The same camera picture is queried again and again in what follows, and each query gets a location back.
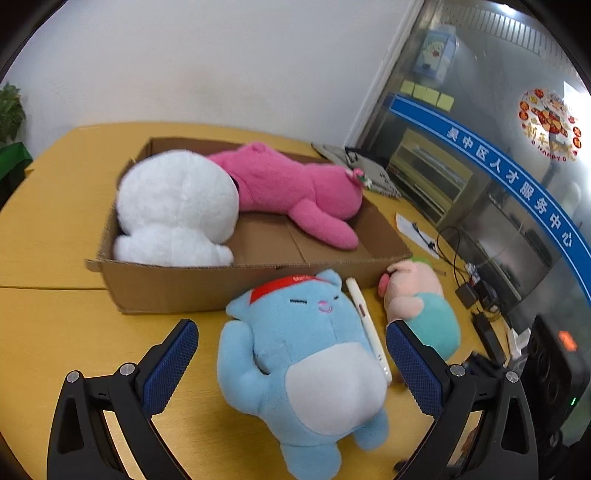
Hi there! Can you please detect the brown cardboard box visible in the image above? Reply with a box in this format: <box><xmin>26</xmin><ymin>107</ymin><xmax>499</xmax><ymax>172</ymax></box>
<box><xmin>84</xmin><ymin>136</ymin><xmax>413</xmax><ymax>315</ymax></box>

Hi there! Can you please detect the green potted plant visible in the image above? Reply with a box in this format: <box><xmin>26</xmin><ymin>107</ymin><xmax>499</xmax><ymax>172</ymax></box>
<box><xmin>0</xmin><ymin>83</ymin><xmax>26</xmax><ymax>144</ymax></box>

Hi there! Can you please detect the grey flat panel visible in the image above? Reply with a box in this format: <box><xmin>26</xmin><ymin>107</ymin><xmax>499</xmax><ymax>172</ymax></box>
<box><xmin>311</xmin><ymin>142</ymin><xmax>402</xmax><ymax>200</ymax></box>

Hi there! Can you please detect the cartoon paper poster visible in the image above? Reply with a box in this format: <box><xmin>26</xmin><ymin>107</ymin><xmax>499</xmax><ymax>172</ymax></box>
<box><xmin>413</xmin><ymin>28</ymin><xmax>458</xmax><ymax>81</ymax></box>

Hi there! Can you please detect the white plush toy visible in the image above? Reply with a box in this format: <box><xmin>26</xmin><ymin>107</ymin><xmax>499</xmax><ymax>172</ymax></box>
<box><xmin>113</xmin><ymin>150</ymin><xmax>241</xmax><ymax>267</ymax></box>

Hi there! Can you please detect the blue banner strip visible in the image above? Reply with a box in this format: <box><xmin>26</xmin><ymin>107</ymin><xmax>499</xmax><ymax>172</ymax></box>
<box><xmin>390</xmin><ymin>93</ymin><xmax>591</xmax><ymax>282</ymax></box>

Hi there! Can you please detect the pink and teal plush toy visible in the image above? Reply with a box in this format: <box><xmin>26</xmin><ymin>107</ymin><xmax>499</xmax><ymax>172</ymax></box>
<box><xmin>378</xmin><ymin>258</ymin><xmax>461</xmax><ymax>361</ymax></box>

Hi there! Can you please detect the round red festive sticker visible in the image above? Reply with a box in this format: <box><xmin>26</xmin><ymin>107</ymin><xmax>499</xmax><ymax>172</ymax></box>
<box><xmin>517</xmin><ymin>89</ymin><xmax>581</xmax><ymax>163</ymax></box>

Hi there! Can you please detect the white phone with pink edge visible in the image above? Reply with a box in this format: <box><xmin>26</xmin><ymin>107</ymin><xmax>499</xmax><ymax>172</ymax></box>
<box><xmin>345</xmin><ymin>276</ymin><xmax>393</xmax><ymax>385</ymax></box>

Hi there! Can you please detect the black power brick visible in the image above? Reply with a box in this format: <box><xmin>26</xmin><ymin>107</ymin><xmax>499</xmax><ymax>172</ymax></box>
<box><xmin>471</xmin><ymin>311</ymin><xmax>509</xmax><ymax>365</ymax></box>

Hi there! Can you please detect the light blue plush toy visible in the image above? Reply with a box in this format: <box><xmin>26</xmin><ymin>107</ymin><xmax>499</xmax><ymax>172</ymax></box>
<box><xmin>217</xmin><ymin>270</ymin><xmax>392</xmax><ymax>478</ymax></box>

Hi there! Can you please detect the black speaker with orange light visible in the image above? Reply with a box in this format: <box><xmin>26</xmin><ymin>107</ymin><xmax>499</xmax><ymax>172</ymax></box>
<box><xmin>524</xmin><ymin>314</ymin><xmax>589</xmax><ymax>437</ymax></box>

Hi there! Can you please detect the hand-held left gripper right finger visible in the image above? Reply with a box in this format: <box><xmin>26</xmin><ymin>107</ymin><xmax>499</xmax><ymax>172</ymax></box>
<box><xmin>386</xmin><ymin>319</ymin><xmax>540</xmax><ymax>480</ymax></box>

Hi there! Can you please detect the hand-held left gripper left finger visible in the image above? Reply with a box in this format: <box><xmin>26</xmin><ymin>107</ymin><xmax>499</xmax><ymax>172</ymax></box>
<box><xmin>46</xmin><ymin>318</ymin><xmax>200</xmax><ymax>480</ymax></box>

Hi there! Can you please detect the black cable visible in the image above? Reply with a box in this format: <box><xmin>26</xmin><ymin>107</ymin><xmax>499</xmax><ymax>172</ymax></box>
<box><xmin>411</xmin><ymin>224</ymin><xmax>478</xmax><ymax>289</ymax></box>

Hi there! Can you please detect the white paper sheet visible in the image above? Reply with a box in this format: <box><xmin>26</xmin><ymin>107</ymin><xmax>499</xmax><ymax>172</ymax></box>
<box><xmin>396</xmin><ymin>212</ymin><xmax>439</xmax><ymax>252</ymax></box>

